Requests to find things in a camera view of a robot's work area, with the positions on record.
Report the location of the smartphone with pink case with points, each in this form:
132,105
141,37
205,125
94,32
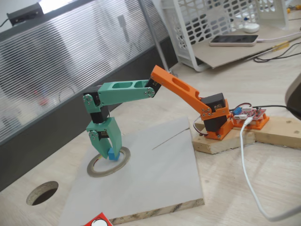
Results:
232,40

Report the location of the pale wooden plank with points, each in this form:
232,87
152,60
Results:
279,134

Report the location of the orange circuit board mount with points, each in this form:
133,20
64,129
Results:
261,124

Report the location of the red circuit board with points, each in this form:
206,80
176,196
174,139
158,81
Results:
251,113

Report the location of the brown cardboard sheet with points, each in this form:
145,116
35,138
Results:
230,55

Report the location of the white perforated plastic basket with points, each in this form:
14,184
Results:
200,21

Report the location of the white laminated particle board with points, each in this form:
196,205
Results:
152,176

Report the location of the ribbed glass desk partition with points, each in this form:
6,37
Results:
70,70

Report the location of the red and white carton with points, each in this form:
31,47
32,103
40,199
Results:
97,221

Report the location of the white earbuds case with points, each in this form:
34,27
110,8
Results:
251,28

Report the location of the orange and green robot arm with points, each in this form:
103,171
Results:
124,94

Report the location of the black depth camera sensor bar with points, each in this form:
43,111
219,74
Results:
23,14

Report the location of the pale wooden base block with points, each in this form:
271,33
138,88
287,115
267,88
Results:
225,142

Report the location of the blue cube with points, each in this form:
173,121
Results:
112,155

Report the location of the grey rounded object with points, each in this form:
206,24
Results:
295,94

